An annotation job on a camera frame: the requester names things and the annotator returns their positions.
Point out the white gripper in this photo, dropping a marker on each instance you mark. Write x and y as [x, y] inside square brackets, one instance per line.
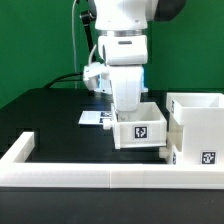
[124, 58]

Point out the white drawer box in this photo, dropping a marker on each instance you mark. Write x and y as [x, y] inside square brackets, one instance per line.
[145, 127]
[168, 153]

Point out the white drawer cabinet frame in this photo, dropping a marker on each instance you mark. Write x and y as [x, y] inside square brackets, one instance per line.
[196, 127]

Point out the white front drawer box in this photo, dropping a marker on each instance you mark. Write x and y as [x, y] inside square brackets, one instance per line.
[168, 153]

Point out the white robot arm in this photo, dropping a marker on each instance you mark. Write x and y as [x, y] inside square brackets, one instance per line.
[122, 18]

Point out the white fiducial marker sheet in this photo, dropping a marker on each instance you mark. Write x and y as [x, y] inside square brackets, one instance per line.
[94, 117]

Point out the white U-shaped border fence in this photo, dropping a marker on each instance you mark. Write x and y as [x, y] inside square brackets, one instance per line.
[15, 171]

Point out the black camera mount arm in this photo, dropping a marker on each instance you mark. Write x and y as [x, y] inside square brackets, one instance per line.
[87, 18]

